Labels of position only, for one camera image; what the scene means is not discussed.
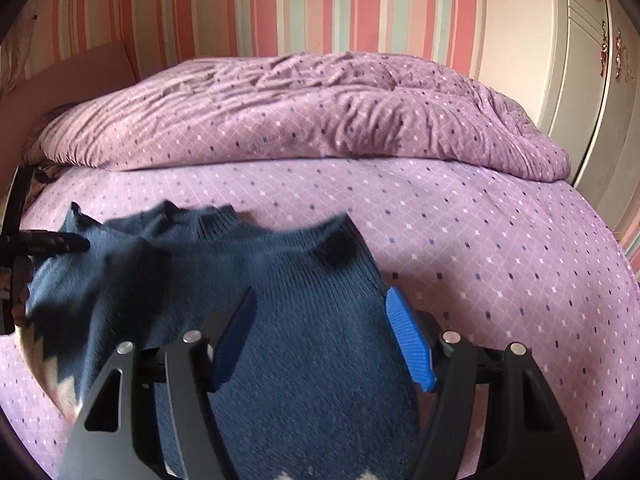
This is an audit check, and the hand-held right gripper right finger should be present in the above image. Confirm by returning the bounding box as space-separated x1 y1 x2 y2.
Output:
385 286 587 480

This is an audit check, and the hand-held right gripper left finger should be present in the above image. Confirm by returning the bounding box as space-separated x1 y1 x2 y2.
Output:
57 286 259 480

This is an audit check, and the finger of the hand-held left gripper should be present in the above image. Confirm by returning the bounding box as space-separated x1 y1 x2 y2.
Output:
17 229 92 257

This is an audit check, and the navy diamond-pattern sweater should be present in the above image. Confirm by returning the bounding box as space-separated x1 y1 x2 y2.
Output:
17 200 437 480

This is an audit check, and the bed with purple sheet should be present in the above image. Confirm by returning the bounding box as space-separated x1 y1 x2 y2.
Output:
0 152 640 480

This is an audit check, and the pink padded headboard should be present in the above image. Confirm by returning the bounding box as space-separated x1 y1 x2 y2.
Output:
0 41 140 171

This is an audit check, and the beige curtain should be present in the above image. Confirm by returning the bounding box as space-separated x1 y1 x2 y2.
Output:
0 5 57 102

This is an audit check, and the purple patterned duvet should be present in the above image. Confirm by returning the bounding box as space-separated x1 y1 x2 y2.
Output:
27 51 572 184

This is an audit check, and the white ornate wardrobe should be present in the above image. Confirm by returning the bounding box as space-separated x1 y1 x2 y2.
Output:
475 0 640 263

